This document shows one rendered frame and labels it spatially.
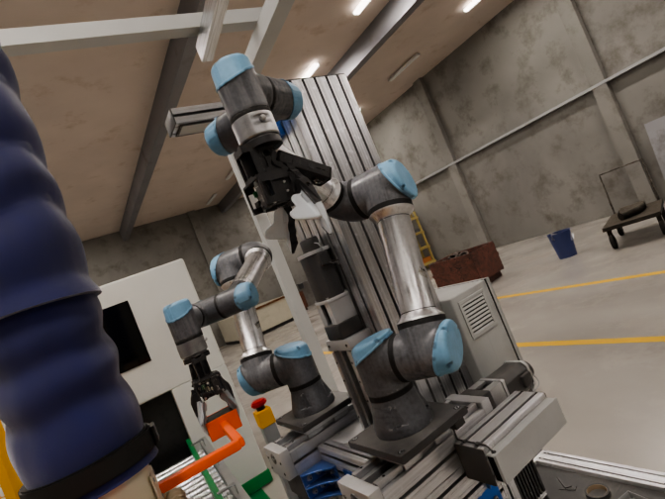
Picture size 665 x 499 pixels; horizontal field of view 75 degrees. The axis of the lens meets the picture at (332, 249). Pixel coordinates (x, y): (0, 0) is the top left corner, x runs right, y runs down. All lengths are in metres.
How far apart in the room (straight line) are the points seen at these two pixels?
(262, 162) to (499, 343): 1.04
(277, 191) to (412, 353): 0.49
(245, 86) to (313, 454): 1.14
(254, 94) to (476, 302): 0.99
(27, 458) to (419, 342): 0.75
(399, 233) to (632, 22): 10.45
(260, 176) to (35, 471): 0.61
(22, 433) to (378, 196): 0.84
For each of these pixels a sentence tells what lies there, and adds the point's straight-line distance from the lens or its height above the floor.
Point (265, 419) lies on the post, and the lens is 2.01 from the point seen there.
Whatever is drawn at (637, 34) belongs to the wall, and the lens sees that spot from 11.27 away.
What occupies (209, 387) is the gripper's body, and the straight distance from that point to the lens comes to 1.24.
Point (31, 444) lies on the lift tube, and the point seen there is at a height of 1.39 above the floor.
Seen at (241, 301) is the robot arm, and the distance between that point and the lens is 1.25.
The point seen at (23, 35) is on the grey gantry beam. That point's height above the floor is 3.27.
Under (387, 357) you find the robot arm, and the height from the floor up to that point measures 1.22.
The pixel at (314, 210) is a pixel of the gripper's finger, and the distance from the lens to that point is 0.71.
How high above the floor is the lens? 1.48
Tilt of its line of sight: 1 degrees up
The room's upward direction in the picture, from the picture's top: 22 degrees counter-clockwise
